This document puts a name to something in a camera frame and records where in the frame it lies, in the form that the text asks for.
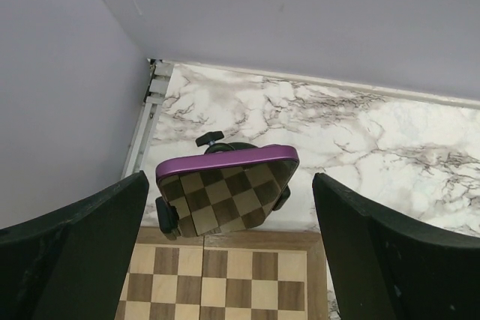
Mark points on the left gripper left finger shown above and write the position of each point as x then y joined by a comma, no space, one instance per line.
72,262

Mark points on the wooden chessboard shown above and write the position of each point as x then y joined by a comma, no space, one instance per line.
241,275

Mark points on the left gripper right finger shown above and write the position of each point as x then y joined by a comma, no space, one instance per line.
386,265

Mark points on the phone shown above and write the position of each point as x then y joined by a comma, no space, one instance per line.
225,192

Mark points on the black pole stand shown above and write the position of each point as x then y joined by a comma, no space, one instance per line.
217,144

